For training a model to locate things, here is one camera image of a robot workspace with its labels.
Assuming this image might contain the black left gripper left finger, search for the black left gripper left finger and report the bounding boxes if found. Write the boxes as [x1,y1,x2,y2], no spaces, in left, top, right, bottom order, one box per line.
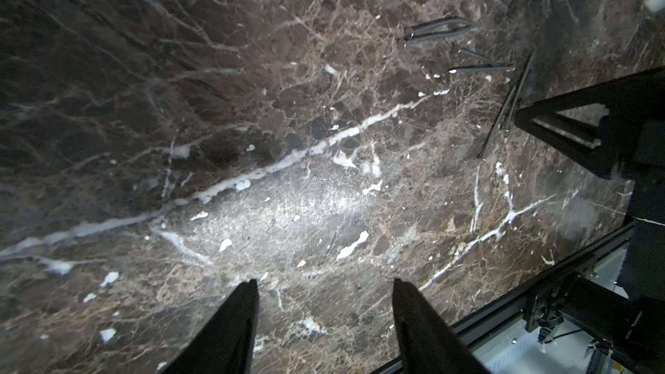
[162,279,260,373]

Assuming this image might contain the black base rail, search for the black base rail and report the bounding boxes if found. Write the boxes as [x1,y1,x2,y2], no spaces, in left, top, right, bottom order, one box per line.
[378,223,664,373]

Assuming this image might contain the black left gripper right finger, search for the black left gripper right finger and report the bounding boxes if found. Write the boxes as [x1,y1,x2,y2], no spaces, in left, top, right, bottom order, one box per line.
[391,278,488,373]

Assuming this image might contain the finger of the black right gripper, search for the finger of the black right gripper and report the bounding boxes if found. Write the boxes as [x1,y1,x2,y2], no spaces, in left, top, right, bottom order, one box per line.
[514,67,664,179]

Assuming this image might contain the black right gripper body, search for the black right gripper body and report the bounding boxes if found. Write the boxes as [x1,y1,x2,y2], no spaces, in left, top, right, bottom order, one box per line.
[602,114,664,301]

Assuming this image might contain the pile of steel nails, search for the pile of steel nails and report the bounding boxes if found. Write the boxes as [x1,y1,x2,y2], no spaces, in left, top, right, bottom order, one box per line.
[477,50,537,160]

